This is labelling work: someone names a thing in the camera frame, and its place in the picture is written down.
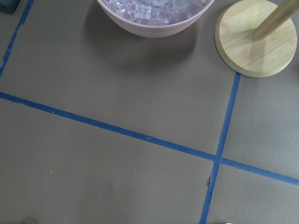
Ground pink bowl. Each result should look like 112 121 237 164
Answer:
97 0 214 38

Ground clear ice cubes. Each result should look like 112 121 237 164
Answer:
103 0 210 26

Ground folded grey cloth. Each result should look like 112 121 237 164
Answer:
0 0 20 13

